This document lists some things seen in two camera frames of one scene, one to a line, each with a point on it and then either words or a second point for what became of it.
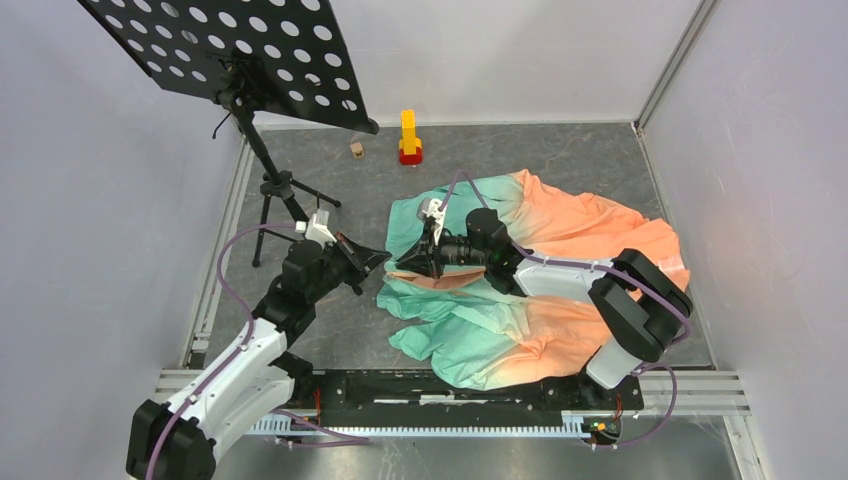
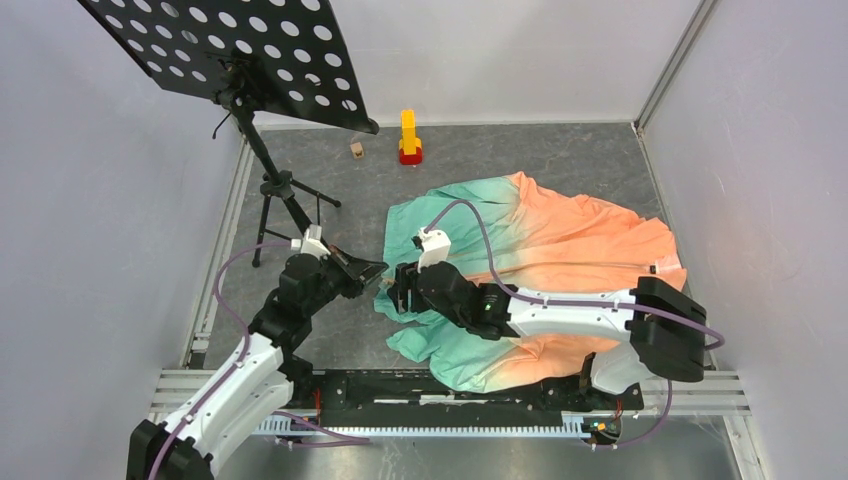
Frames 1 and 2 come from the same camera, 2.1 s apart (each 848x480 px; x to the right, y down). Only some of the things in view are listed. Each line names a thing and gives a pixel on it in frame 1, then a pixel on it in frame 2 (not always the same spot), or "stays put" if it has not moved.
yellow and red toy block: x=409 y=142 stays put
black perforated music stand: x=277 y=57 stays put
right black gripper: x=425 y=257 to x=404 y=280
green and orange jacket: x=475 y=335 stays put
